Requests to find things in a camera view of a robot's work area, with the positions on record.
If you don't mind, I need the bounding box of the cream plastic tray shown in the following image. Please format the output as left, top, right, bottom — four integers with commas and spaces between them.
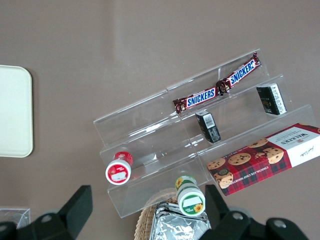
0, 64, 34, 159

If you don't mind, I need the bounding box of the light oval wicker basket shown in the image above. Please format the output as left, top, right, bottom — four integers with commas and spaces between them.
133, 189, 181, 240

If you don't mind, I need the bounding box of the red Walkers cookie box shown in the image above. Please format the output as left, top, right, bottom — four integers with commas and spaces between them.
206, 122, 320, 197

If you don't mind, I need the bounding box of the silver foil container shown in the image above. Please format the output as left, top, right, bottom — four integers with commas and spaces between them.
149, 201, 212, 240

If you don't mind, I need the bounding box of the small black carton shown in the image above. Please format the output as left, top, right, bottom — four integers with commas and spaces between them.
194, 110, 222, 144
255, 82, 288, 116

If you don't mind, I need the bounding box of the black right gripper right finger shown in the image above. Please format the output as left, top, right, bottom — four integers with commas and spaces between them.
199, 184, 311, 240

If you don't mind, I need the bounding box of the green lid yogurt cup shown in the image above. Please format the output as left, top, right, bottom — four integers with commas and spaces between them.
174, 175, 207, 217

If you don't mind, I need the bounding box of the clear acrylic step shelf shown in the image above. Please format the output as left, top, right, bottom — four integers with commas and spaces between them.
165, 47, 320, 199
92, 84, 211, 220

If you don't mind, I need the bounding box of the clear acrylic bottle rack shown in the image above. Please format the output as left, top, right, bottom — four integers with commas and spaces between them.
0, 206, 32, 230

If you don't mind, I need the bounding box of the red lid yogurt cup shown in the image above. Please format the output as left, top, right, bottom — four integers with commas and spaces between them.
104, 150, 134, 186

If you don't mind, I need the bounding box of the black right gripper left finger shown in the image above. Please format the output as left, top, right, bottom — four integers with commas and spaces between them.
0, 184, 94, 240

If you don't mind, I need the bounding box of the Snickers bar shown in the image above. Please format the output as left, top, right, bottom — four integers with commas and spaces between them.
172, 87, 219, 115
215, 51, 262, 95

